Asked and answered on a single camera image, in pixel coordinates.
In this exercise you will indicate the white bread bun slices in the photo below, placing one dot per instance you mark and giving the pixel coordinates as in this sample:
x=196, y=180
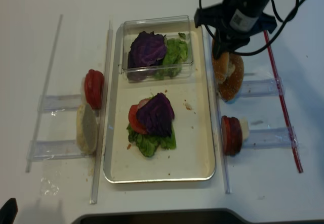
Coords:
x=86, y=129

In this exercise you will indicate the clear holder lower right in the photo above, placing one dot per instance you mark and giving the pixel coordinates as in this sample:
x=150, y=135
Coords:
x=283, y=137

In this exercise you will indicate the clear holder upper right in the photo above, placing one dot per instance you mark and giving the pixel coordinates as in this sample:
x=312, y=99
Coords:
x=261, y=88

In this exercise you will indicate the purple cabbage leaf on tray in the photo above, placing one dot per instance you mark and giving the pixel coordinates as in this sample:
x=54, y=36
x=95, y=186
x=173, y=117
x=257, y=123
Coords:
x=157, y=116

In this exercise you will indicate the clear rail left of tray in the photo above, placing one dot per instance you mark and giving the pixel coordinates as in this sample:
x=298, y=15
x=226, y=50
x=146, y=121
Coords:
x=101, y=129

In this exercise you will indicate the pink ham slice on tray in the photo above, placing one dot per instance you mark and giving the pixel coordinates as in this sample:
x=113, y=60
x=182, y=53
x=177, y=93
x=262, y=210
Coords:
x=143, y=102

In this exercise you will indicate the green lettuce on tray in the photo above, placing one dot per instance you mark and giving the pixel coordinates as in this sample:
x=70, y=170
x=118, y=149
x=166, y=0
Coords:
x=148, y=144

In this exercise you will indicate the cream metal tray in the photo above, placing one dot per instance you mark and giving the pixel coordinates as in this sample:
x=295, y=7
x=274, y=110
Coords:
x=193, y=159

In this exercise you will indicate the clear holder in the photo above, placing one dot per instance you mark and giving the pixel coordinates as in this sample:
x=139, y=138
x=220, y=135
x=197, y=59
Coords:
x=59, y=103
x=283, y=137
x=54, y=150
x=261, y=88

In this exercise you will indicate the purple cabbage leaf in container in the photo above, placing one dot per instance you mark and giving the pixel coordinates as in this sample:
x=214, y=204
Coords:
x=147, y=50

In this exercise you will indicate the sesame bun half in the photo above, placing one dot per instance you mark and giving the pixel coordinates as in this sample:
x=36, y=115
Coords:
x=232, y=84
x=220, y=67

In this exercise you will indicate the clear holder lower left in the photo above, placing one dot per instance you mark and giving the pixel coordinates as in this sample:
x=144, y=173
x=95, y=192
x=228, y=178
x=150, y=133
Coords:
x=54, y=150

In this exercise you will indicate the clear plastic container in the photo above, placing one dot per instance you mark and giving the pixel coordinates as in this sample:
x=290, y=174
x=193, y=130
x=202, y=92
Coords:
x=169, y=27

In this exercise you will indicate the tomato slice on tray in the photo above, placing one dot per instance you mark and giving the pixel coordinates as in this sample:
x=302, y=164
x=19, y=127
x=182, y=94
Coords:
x=134, y=123

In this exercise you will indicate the stacked tomato slices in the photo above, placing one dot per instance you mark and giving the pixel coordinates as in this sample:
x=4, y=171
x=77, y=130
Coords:
x=93, y=86

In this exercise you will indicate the red meat patty slices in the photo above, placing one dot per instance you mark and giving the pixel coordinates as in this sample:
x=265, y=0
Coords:
x=232, y=135

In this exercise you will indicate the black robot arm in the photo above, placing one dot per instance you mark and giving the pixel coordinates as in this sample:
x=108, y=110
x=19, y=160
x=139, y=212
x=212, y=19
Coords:
x=251, y=8

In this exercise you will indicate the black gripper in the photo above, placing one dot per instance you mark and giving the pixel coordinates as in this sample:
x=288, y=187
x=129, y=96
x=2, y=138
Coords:
x=233, y=28

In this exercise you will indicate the white cheese slice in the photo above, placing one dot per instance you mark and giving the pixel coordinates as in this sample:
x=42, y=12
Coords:
x=244, y=128

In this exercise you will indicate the green lettuce in container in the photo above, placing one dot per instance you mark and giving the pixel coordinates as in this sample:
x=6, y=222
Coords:
x=177, y=53

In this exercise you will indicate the clear rail far left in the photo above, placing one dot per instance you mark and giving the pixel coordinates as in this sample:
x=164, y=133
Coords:
x=44, y=91

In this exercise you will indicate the clear rail of tray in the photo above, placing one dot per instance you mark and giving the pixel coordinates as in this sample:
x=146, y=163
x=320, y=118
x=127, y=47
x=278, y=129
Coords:
x=215, y=110
x=101, y=129

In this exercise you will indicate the clear holder upper left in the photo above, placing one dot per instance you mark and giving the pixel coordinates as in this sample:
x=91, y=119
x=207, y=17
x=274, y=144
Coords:
x=59, y=103

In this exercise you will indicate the black object bottom left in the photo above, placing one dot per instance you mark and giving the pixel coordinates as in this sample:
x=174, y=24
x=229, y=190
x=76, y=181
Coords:
x=9, y=211

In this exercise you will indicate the clear rail right of tray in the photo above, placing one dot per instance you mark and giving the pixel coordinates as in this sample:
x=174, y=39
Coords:
x=215, y=110

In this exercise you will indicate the red plastic rail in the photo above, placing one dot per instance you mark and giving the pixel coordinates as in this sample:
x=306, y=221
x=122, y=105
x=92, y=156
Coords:
x=283, y=102

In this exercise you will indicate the dark monitor edge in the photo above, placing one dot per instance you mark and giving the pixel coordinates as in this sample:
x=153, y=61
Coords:
x=177, y=216

